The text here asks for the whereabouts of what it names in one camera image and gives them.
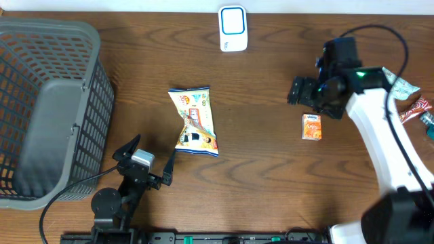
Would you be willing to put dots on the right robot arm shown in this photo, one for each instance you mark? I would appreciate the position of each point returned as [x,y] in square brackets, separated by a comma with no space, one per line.
[404,212]

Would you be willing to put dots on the grey plastic basket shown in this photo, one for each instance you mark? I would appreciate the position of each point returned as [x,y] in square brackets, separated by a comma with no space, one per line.
[56,107]

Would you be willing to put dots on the teal mouthwash bottle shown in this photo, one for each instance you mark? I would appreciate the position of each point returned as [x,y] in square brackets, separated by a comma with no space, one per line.
[427,119]

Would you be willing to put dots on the white barcode scanner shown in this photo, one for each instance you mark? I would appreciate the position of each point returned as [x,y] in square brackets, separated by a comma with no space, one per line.
[233,28]

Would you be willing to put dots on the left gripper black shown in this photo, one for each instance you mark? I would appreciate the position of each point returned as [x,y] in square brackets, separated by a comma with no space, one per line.
[155,181]

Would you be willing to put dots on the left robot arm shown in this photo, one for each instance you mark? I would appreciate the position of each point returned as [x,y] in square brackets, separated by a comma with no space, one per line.
[114,208]

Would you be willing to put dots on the light blue tissue pack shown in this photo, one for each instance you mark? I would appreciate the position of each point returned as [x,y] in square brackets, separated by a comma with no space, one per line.
[401,89]

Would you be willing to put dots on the yellow snack bag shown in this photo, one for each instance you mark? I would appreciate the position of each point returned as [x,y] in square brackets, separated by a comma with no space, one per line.
[197,136]

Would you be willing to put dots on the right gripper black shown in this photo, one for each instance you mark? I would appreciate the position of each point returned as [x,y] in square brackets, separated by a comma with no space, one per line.
[305,96]

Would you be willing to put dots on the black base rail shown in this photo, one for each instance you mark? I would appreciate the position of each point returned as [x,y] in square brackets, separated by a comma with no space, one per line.
[172,238]

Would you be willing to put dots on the red orange chocolate bar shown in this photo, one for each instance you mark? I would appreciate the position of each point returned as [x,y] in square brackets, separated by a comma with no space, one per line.
[420,106]

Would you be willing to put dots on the orange tissue box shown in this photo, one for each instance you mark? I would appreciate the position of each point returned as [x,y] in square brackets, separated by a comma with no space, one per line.
[311,127]

